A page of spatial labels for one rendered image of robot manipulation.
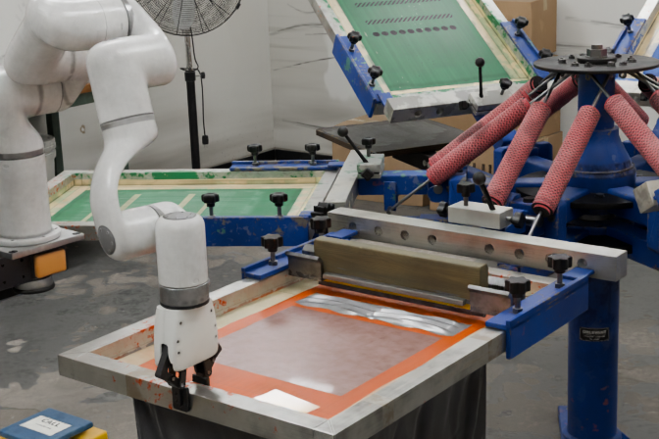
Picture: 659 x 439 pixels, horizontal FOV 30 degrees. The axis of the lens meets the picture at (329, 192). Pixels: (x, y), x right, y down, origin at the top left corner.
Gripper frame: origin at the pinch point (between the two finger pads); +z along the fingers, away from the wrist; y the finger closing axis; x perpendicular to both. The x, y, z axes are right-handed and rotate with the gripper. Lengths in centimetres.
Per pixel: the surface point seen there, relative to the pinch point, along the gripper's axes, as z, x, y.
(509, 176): -11, -4, -108
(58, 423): 1.0, -10.7, 17.6
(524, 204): -6, 0, -107
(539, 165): -4, -19, -151
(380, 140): 3, -94, -186
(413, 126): 3, -97, -210
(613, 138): -15, 6, -141
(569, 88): -24, -13, -155
